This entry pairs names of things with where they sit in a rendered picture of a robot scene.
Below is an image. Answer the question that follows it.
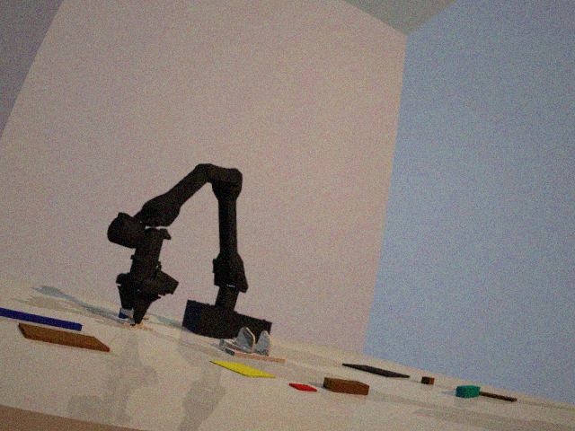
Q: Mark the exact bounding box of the brown flat plate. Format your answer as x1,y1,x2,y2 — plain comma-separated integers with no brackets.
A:
18,323,110,352

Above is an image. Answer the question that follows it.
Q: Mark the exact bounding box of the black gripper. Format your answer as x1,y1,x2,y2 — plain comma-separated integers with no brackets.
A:
116,251,167,324

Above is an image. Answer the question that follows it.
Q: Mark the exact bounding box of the dark blue flat bar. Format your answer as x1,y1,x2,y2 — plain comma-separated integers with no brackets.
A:
0,308,83,331

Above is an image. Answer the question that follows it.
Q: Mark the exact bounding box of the yellow flat plate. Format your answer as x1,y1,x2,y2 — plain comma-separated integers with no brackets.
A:
209,360,277,377

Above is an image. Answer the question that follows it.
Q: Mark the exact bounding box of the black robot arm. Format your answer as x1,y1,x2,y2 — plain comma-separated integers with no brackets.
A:
107,163,249,313

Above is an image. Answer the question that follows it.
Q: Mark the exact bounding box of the brown rectangular block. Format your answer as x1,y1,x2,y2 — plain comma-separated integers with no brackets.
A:
323,377,369,396

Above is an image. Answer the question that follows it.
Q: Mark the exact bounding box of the teal block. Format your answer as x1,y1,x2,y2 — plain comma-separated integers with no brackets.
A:
456,385,481,399

